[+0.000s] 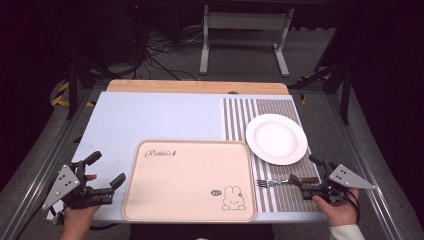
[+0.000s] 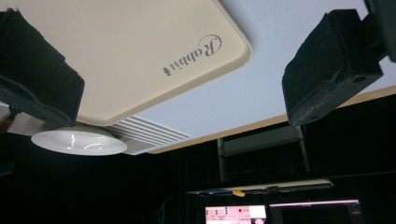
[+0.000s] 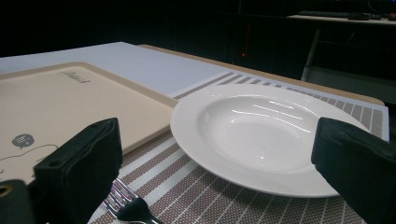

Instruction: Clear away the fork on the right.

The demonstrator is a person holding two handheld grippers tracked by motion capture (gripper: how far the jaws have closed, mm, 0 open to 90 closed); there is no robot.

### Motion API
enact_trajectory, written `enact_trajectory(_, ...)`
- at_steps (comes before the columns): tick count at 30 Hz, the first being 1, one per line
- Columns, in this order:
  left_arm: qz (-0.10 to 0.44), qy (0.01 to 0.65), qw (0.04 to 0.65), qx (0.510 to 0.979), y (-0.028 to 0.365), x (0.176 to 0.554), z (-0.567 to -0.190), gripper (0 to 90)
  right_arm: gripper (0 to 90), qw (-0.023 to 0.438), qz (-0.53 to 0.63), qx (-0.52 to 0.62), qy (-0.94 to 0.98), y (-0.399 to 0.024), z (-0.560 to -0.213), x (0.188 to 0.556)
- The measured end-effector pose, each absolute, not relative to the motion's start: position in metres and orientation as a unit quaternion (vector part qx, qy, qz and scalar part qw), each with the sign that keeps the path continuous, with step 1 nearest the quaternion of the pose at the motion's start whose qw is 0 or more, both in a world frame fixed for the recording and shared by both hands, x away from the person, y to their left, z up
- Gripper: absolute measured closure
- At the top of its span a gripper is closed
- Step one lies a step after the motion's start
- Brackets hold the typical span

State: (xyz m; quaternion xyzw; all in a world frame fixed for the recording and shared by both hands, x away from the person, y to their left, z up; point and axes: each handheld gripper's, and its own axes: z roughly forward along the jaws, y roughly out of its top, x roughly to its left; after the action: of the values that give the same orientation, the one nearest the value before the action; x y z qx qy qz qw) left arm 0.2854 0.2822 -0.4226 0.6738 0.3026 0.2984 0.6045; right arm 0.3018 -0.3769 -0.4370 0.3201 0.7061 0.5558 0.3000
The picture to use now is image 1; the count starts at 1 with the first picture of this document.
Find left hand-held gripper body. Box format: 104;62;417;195
41;159;115;211

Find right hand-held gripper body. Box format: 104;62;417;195
299;161;376;205

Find fork with brown handle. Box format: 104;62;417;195
256;176;322;189

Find person's right hand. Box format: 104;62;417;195
311;188;362;229

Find person's left hand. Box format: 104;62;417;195
59;173;102;235

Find grey striped placemat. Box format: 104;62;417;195
222;97;323;214

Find white round plate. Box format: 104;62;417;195
245;113;309;167

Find yellow black floor tape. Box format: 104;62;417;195
297;74;332;106
49;81;97;109

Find pale blue table mat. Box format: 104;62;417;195
46;91;328;225

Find pink tray with rabbit print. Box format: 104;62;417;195
121;139;258;224

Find black tripod stand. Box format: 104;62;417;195
64;54;113;122
289;58;353;127

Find person's dark clothing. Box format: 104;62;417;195
129;223;275;240

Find wooden board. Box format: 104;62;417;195
105;79;291;96

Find grey metal stand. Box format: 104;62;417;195
198;4;296;79

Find aluminium frame rail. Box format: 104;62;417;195
323;92;407;240
0;87;103;240

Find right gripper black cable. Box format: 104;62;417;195
345;189;362;225

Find tangle of black floor cables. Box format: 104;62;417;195
132;28;205;82

